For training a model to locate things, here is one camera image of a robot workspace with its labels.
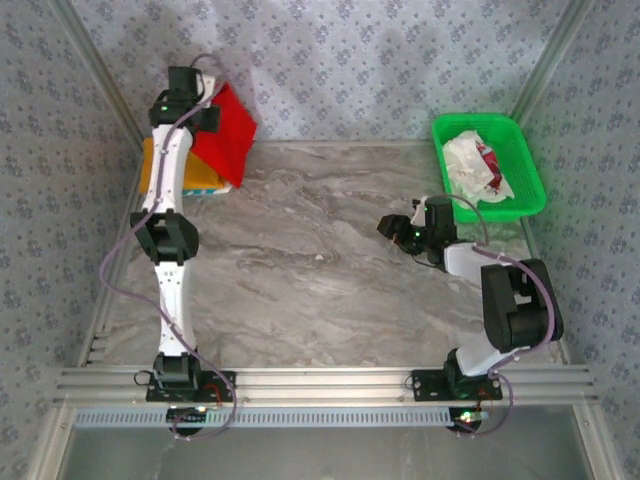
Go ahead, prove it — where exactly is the red t-shirt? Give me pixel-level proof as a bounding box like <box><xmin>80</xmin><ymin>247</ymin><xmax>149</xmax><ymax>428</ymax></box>
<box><xmin>192</xmin><ymin>81</ymin><xmax>260</xmax><ymax>189</ymax></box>

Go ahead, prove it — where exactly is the yellow folded t-shirt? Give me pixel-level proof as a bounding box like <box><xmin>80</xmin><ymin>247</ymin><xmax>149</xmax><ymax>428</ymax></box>
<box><xmin>138</xmin><ymin>137</ymin><xmax>226</xmax><ymax>194</ymax></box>

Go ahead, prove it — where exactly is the white crumpled t-shirt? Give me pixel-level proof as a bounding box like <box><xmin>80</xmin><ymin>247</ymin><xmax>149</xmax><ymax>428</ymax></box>
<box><xmin>441</xmin><ymin>129</ymin><xmax>516</xmax><ymax>205</ymax></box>

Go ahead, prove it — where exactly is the teal printed folded t-shirt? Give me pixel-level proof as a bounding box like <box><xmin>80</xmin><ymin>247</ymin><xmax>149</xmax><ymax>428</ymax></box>
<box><xmin>180</xmin><ymin>182</ymin><xmax>236</xmax><ymax>198</ymax></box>

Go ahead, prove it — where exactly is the green plastic basket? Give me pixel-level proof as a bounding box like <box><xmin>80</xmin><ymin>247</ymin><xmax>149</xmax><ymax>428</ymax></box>
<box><xmin>431</xmin><ymin>112</ymin><xmax>547</xmax><ymax>224</ymax></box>

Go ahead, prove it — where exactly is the small circuit board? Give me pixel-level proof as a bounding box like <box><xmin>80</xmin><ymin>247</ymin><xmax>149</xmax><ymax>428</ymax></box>
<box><xmin>448</xmin><ymin>407</ymin><xmax>490</xmax><ymax>435</ymax></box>
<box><xmin>167</xmin><ymin>406</ymin><xmax>210</xmax><ymax>435</ymax></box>

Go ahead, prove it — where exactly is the slanted aluminium frame post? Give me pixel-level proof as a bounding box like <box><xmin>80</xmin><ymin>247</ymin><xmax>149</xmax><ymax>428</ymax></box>
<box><xmin>52</xmin><ymin>0</ymin><xmax>146</xmax><ymax>149</ymax></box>
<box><xmin>509</xmin><ymin>0</ymin><xmax>599</xmax><ymax>126</ymax></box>

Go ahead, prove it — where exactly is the aluminium table side rail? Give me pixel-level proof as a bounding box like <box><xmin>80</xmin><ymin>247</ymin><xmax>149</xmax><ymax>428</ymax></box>
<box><xmin>77</xmin><ymin>169</ymin><xmax>146</xmax><ymax>369</ymax></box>
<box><xmin>519</xmin><ymin>217</ymin><xmax>571</xmax><ymax>365</ymax></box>

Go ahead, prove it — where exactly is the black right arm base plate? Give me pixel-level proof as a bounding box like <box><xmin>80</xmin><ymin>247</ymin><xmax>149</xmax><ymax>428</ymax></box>
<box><xmin>410</xmin><ymin>368</ymin><xmax>504</xmax><ymax>402</ymax></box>

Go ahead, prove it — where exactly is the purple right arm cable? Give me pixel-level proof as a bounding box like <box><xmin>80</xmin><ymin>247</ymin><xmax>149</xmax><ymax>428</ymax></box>
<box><xmin>447</xmin><ymin>194</ymin><xmax>564</xmax><ymax>439</ymax></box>

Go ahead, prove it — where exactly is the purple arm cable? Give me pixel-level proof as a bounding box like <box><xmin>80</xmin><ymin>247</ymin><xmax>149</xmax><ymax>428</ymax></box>
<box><xmin>447</xmin><ymin>194</ymin><xmax>564</xmax><ymax>439</ymax></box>
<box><xmin>98</xmin><ymin>53</ymin><xmax>239</xmax><ymax>444</ymax></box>

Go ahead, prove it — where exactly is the wide aluminium mounting rail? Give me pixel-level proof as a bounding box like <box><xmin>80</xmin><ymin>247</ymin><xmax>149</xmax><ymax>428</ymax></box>
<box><xmin>49</xmin><ymin>363</ymin><xmax>599</xmax><ymax>406</ymax></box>

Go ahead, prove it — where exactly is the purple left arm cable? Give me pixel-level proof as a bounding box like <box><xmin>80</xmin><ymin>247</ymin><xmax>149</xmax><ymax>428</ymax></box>
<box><xmin>98</xmin><ymin>53</ymin><xmax>239</xmax><ymax>444</ymax></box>

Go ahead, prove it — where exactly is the grey slotted cable duct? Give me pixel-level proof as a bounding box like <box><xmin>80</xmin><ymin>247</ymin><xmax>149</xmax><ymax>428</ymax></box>
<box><xmin>72</xmin><ymin>405</ymin><xmax>491</xmax><ymax>430</ymax></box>

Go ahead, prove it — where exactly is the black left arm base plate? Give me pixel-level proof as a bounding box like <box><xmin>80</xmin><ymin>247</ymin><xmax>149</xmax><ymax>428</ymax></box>
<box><xmin>144</xmin><ymin>369</ymin><xmax>239</xmax><ymax>404</ymax></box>

